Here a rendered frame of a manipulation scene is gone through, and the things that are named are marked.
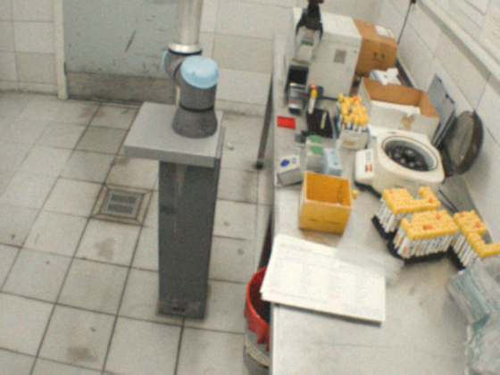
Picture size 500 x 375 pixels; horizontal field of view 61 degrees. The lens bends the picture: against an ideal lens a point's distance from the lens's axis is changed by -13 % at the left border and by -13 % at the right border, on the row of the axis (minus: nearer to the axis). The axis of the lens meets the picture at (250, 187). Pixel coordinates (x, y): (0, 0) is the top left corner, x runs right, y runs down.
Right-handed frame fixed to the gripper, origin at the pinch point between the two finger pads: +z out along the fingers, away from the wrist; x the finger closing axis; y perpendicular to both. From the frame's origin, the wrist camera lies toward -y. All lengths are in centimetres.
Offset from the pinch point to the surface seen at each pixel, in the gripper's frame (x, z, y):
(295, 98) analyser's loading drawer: 1.1, 18.7, -7.6
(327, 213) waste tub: -7, 18, -73
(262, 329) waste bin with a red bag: 2, 71, -75
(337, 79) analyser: -16.3, 15.3, 9.7
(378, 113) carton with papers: -28.5, 13.0, -19.1
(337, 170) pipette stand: -10, 15, -56
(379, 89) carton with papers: -33.8, 13.8, 4.9
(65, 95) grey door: 158, 108, 131
